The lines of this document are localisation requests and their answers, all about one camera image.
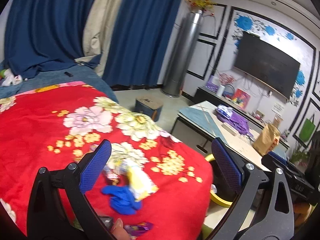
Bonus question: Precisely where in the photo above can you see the purple candy wrapper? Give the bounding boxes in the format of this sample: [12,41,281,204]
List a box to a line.
[124,222,153,238]

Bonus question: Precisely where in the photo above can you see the yellow rimmed black trash bin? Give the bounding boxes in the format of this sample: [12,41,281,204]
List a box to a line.
[205,154,236,208]

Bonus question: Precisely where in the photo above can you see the person's hand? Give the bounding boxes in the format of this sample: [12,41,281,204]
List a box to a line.
[111,218,131,240]

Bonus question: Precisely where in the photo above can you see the black tv cabinet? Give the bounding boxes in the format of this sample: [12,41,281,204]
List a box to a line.
[194,86,291,151]

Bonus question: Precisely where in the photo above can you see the green shopping bag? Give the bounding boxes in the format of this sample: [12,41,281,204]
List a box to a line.
[299,114,315,142]

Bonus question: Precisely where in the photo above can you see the brown paper snack bag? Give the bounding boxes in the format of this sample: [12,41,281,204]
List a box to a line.
[252,124,280,156]

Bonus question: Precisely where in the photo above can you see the blue rubber glove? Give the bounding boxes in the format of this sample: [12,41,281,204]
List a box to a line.
[101,185,142,215]

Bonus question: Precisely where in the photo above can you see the black red snack wrapper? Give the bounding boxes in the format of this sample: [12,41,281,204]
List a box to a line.
[86,140,119,185]

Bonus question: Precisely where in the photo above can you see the beige power strip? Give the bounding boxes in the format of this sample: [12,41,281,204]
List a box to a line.
[221,122,239,136]

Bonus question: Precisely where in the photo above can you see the yellow white snack wrapper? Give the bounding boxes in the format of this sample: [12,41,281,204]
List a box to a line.
[119,159,159,202]

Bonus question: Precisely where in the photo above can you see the white tissue pack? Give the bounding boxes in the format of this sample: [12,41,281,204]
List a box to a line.
[216,105,233,118]

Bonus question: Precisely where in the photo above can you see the colourful portrait painting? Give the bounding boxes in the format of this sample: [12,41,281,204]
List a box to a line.
[232,89,251,110]

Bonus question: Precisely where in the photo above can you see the red floral blanket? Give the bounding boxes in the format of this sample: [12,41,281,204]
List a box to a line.
[1,83,213,239]

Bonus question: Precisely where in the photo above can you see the round black mirror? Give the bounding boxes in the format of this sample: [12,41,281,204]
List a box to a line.
[222,84,235,99]

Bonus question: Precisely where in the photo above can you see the coffee table with drawers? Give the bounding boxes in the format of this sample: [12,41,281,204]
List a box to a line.
[170,100,291,173]

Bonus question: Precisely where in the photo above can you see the white vase with red flowers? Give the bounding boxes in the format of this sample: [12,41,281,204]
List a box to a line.
[219,73,236,96]

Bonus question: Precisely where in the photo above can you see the black curved television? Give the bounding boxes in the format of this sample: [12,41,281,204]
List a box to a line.
[234,32,300,99]

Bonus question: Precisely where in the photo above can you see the white plush toy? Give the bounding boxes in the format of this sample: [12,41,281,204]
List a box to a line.
[1,69,23,87]

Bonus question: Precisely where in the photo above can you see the blue sofa cover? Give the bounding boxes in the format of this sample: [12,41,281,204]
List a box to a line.
[1,66,119,103]

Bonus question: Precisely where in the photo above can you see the small blue stool box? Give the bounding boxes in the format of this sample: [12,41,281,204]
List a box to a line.
[134,96,163,122]

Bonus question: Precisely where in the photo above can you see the silver tower air conditioner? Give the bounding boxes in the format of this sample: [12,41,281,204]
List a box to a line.
[162,10,203,98]

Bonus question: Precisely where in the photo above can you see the blue curtain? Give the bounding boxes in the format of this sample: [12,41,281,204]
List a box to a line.
[1,0,181,86]

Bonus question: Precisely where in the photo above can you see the beige curtain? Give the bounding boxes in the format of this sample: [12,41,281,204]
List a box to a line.
[76,0,122,77]

